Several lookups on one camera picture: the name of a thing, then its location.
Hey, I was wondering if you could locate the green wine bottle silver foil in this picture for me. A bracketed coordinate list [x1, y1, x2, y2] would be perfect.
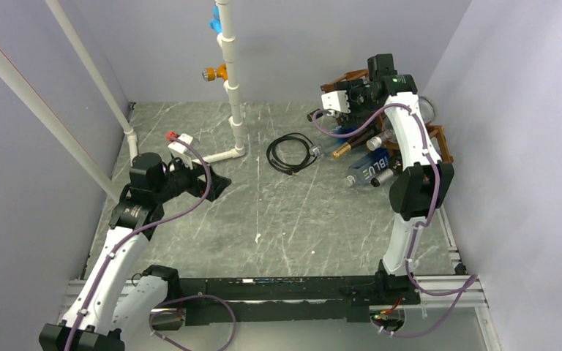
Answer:
[370, 159, 403, 187]

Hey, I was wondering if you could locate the clear bottle white cap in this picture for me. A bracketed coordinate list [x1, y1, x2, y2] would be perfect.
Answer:
[366, 96, 437, 151]

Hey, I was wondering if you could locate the coiled black cable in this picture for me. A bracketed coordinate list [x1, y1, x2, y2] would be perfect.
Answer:
[266, 132, 319, 176]

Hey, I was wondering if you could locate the rear blue square bottle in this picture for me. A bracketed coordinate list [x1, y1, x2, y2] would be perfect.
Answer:
[309, 134, 351, 159]

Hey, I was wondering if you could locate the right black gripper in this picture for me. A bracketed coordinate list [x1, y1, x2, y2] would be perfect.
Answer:
[334, 80, 380, 128]

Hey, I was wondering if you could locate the white PVC pipe frame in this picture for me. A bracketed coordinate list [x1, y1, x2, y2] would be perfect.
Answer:
[0, 1, 247, 200]

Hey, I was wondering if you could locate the orange pipe-mounted fitting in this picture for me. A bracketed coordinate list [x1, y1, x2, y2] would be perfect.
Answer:
[202, 64, 228, 82]

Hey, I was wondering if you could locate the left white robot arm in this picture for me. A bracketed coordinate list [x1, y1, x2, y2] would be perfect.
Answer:
[39, 153, 232, 350]

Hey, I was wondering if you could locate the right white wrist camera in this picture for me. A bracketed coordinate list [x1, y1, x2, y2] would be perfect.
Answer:
[321, 91, 351, 113]

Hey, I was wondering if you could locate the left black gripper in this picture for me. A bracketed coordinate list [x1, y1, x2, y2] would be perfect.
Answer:
[154, 154, 231, 203]

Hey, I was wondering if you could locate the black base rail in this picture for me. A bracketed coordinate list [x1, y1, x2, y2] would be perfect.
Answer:
[61, 271, 486, 335]

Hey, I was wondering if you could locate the brown bottle gold foil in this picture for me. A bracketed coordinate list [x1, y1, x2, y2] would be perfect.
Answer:
[331, 130, 380, 160]

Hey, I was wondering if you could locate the brown wooden wine rack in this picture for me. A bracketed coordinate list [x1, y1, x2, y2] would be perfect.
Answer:
[321, 69, 454, 166]

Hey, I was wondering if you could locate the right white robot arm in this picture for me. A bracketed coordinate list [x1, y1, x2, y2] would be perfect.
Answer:
[321, 53, 454, 303]

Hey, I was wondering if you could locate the blue pipe-mounted fitting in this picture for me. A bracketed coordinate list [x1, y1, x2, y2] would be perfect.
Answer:
[209, 5, 222, 34]

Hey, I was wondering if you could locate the front blue Blue Dash bottle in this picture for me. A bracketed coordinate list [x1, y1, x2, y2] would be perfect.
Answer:
[345, 148, 390, 187]

